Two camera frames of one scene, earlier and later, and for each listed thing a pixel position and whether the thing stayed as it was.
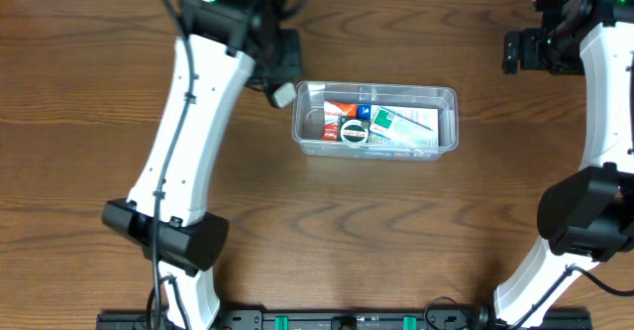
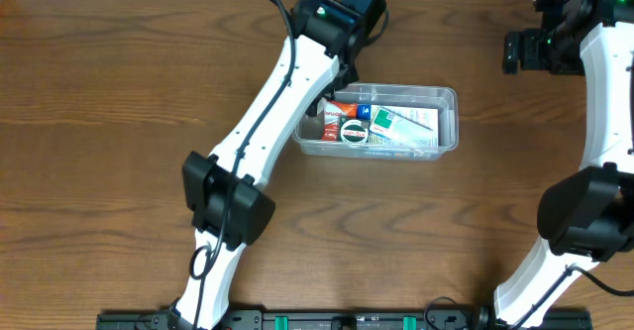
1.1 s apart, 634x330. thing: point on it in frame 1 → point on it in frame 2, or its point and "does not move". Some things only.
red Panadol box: (333, 112) does not move
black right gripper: (511, 52) does not move
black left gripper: (285, 56) → (324, 98)
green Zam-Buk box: (353, 131) does not move
